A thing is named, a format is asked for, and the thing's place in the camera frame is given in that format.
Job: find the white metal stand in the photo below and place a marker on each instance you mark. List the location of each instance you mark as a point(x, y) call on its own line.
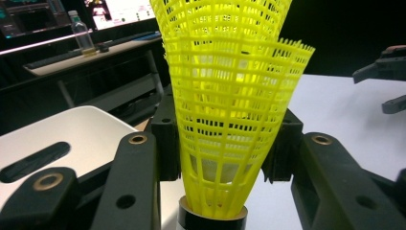
point(123, 48)

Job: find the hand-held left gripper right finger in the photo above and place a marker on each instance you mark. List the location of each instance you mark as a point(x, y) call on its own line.
point(284, 147)

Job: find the white plastic storage bin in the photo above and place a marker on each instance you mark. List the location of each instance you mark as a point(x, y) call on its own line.
point(79, 134)

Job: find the dark computer monitor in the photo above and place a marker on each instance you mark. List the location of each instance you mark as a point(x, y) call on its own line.
point(32, 16)

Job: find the bright computer monitor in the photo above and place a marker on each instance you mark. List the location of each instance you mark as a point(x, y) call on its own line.
point(124, 12)

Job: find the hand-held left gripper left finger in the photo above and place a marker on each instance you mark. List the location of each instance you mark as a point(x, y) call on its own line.
point(167, 137)

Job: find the black keyboard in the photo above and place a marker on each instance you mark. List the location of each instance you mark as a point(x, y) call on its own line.
point(63, 58)

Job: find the white table mat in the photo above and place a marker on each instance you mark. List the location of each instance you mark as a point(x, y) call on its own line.
point(338, 105)

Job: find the yellow plastic shuttlecock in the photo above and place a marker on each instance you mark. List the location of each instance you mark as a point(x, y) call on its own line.
point(230, 127)
point(220, 19)

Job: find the clear plastic water bottle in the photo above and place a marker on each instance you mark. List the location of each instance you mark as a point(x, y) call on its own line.
point(81, 35)

